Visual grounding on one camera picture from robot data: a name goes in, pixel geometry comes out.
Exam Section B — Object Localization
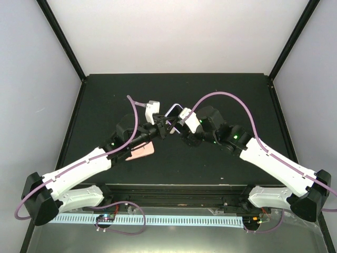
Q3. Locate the pink cased phone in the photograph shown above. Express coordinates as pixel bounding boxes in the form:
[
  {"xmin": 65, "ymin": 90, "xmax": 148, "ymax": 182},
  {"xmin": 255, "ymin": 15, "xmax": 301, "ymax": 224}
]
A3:
[{"xmin": 125, "ymin": 142, "xmax": 154, "ymax": 161}]

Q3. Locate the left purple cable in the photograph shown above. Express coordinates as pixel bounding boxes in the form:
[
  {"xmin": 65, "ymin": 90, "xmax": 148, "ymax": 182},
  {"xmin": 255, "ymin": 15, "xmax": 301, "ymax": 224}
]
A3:
[{"xmin": 14, "ymin": 94, "xmax": 146, "ymax": 221}]

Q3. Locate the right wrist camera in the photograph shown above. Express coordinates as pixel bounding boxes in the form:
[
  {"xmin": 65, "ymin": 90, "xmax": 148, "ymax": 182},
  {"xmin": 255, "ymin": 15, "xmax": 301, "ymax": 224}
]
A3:
[{"xmin": 178, "ymin": 108, "xmax": 201, "ymax": 134}]

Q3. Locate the lavender phone case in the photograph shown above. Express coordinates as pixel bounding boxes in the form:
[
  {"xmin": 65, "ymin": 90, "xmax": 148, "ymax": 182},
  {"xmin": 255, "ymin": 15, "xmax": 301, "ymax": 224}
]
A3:
[{"xmin": 167, "ymin": 103, "xmax": 186, "ymax": 137}]

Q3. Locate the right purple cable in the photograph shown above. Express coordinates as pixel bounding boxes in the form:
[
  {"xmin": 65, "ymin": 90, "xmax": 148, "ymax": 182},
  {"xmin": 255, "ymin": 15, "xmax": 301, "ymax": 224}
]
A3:
[{"xmin": 181, "ymin": 91, "xmax": 337, "ymax": 213}]

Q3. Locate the small circuit board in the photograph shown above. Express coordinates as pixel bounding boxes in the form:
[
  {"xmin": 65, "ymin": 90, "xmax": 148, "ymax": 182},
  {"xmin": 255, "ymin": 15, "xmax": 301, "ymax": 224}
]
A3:
[{"xmin": 95, "ymin": 214, "xmax": 115, "ymax": 222}]

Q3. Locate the left black frame post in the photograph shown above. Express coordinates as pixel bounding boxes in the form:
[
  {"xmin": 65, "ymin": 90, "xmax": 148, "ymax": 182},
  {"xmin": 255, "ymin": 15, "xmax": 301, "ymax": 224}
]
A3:
[{"xmin": 36, "ymin": 0, "xmax": 86, "ymax": 82}]

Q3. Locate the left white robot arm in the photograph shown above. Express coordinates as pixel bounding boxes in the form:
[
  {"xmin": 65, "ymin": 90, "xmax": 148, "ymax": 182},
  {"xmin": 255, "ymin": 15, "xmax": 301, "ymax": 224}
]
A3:
[{"xmin": 20, "ymin": 114, "xmax": 178, "ymax": 226}]

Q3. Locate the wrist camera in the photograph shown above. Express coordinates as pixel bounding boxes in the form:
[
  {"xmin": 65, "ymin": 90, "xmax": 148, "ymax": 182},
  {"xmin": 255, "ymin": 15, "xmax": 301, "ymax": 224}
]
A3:
[
  {"xmin": 145, "ymin": 100, "xmax": 160, "ymax": 125},
  {"xmin": 178, "ymin": 108, "xmax": 201, "ymax": 134}
]

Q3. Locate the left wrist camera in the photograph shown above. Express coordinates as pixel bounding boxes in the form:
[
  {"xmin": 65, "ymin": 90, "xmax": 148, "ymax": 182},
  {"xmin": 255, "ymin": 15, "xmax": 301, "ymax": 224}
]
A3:
[{"xmin": 145, "ymin": 100, "xmax": 160, "ymax": 125}]

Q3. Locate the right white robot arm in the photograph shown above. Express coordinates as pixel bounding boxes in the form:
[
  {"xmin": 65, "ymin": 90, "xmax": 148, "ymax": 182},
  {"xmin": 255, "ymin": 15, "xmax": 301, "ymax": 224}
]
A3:
[{"xmin": 179, "ymin": 106, "xmax": 331, "ymax": 222}]

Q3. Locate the black aluminium front rail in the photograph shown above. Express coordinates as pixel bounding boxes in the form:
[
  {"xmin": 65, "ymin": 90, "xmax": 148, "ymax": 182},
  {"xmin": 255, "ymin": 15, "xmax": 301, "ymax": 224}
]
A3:
[{"xmin": 99, "ymin": 184, "xmax": 262, "ymax": 214}]

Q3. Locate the right black frame post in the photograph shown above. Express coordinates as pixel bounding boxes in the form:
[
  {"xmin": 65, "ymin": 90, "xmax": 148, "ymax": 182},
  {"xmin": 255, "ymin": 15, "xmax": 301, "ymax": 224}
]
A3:
[{"xmin": 268, "ymin": 0, "xmax": 322, "ymax": 80}]

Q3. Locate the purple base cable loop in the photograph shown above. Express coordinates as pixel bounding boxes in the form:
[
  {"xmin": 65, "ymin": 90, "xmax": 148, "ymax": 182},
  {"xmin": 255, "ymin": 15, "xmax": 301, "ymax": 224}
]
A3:
[{"xmin": 94, "ymin": 200, "xmax": 147, "ymax": 235}]

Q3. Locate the blue phone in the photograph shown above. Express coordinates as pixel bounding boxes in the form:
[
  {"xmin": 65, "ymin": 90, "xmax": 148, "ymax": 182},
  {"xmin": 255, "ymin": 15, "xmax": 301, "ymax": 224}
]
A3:
[{"xmin": 165, "ymin": 104, "xmax": 183, "ymax": 117}]

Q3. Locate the black frame post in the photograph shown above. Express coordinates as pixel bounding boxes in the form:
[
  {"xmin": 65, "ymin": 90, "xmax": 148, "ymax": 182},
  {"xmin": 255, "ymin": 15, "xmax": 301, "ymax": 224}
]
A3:
[
  {"xmin": 36, "ymin": 0, "xmax": 86, "ymax": 82},
  {"xmin": 268, "ymin": 0, "xmax": 322, "ymax": 80}
]

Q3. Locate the light blue slotted cable duct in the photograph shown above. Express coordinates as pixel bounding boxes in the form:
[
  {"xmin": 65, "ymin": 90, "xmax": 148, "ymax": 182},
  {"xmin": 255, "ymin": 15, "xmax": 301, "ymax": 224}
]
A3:
[{"xmin": 50, "ymin": 213, "xmax": 244, "ymax": 228}]

